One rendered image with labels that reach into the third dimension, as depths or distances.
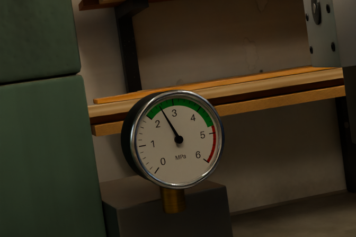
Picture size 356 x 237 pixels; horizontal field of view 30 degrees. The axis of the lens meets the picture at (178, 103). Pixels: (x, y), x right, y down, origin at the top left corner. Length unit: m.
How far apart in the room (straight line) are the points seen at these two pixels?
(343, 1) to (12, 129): 0.33
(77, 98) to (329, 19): 0.28
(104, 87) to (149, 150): 2.52
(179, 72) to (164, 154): 2.59
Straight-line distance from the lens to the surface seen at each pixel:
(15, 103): 0.46
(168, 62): 2.99
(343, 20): 0.63
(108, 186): 0.53
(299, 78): 2.66
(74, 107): 0.46
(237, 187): 3.11
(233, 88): 2.56
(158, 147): 0.41
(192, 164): 0.42
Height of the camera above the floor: 0.70
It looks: 3 degrees down
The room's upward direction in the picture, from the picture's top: 8 degrees counter-clockwise
